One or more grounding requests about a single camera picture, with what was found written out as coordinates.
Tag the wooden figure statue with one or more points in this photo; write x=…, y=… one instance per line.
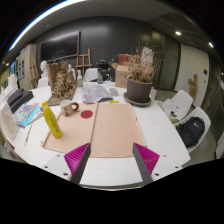
x=193, y=86

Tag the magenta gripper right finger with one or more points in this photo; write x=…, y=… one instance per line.
x=146, y=161

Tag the left brown wooden board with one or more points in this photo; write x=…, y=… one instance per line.
x=76, y=131

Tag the grey plant pot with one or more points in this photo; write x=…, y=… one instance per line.
x=137, y=91

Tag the black backpack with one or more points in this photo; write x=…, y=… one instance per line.
x=191, y=131

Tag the dried brown plant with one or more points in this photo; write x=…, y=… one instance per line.
x=143, y=65

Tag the cardboard box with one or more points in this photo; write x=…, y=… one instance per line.
x=121, y=75

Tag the black box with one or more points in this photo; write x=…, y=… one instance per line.
x=18, y=98

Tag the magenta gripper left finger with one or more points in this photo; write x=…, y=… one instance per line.
x=76, y=161

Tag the clear spray bottle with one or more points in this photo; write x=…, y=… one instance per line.
x=79, y=79

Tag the wooden easel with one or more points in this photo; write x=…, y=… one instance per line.
x=83, y=62

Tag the brown cardboard sculpture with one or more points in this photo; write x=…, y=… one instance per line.
x=62, y=83

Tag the white chair with backpack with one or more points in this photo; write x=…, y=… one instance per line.
x=197, y=112

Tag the patterned ceramic mug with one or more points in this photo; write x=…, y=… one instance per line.
x=68, y=108

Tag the white plaster bust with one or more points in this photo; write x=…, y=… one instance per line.
x=43, y=67

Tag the colourful book stack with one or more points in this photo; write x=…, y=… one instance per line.
x=25, y=114

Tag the white chair behind table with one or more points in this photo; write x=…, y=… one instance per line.
x=91, y=74

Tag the black wall screen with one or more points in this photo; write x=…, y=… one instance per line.
x=59, y=47

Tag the white chair with papers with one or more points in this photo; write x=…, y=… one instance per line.
x=178, y=106

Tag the small white cup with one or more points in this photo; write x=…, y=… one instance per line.
x=113, y=91

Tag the round dark red coaster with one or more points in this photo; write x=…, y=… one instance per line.
x=86, y=114

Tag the right brown wooden board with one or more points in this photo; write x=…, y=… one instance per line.
x=115, y=131

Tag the yellow marker pen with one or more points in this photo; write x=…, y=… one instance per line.
x=114, y=101

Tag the yellow drink bottle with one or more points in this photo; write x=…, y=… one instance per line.
x=51, y=120

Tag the brown wooden board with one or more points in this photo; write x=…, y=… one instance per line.
x=76, y=131
x=115, y=131

